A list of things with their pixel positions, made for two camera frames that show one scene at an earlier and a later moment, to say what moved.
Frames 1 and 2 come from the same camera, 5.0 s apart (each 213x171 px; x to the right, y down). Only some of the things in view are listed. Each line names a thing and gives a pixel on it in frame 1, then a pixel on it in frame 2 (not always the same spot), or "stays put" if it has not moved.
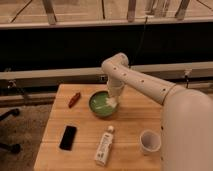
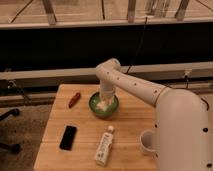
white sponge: x=112 y=102 -> x=102 y=105
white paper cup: x=149 y=141 stays put
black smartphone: x=68 y=138 stays put
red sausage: x=74 y=100 stays put
